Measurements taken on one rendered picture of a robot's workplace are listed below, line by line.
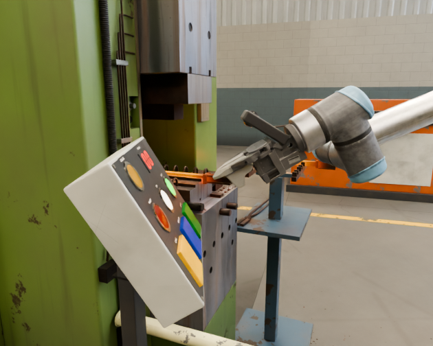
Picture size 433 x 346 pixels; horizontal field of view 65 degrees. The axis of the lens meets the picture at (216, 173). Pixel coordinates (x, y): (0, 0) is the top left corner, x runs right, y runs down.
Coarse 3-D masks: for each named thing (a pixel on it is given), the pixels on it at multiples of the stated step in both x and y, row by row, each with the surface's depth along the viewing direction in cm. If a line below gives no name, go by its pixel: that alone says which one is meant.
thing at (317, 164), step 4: (316, 160) 167; (296, 164) 170; (300, 164) 169; (308, 164) 167; (312, 164) 167; (316, 164) 165; (320, 164) 166; (324, 164) 165; (328, 164) 165; (320, 168) 166; (324, 168) 165; (328, 168) 165; (332, 168) 164
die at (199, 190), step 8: (176, 176) 127; (184, 176) 127; (184, 184) 121; (192, 184) 120; (200, 184) 123; (208, 184) 130; (184, 192) 116; (192, 192) 117; (200, 192) 124; (208, 192) 131; (192, 200) 118; (200, 200) 124
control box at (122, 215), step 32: (128, 160) 59; (96, 192) 50; (128, 192) 50; (160, 192) 67; (96, 224) 51; (128, 224) 51; (160, 224) 56; (128, 256) 52; (160, 256) 53; (160, 288) 54; (192, 288) 55; (160, 320) 55
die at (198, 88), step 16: (144, 80) 113; (160, 80) 111; (176, 80) 109; (192, 80) 110; (208, 80) 122; (144, 96) 114; (160, 96) 112; (176, 96) 110; (192, 96) 111; (208, 96) 123
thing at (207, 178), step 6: (168, 174) 130; (174, 174) 129; (180, 174) 128; (186, 174) 127; (192, 174) 126; (198, 174) 126; (204, 174) 124; (210, 174) 125; (204, 180) 124; (210, 180) 125; (216, 180) 124; (222, 180) 123; (228, 180) 122
